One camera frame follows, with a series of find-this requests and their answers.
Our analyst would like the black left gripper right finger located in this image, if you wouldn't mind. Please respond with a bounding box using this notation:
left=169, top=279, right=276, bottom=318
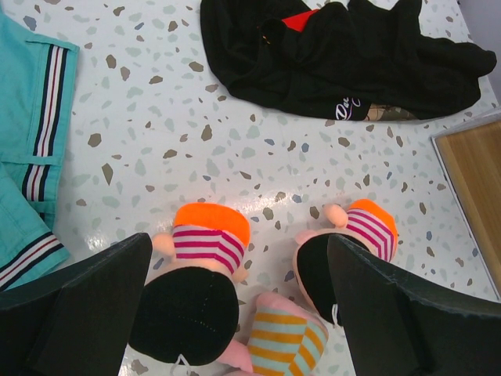
left=327, top=236, right=500, bottom=375

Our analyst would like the white wire wooden shelf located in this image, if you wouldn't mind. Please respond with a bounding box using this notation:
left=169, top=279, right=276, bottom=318
left=431, top=107, right=500, bottom=296

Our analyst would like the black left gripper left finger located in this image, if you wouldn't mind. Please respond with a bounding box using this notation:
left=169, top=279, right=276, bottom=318
left=1, top=233, right=152, bottom=375

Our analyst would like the black printed shirt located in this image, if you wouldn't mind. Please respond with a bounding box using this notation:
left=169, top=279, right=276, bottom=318
left=200, top=1, right=497, bottom=121

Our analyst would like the teal striped-trim shirt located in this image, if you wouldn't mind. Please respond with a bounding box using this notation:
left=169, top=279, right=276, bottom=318
left=1, top=14, right=79, bottom=290

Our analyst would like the black-haired doll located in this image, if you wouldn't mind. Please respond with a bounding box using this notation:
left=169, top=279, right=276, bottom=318
left=128, top=202, right=251, bottom=366
left=292, top=198, right=398, bottom=326

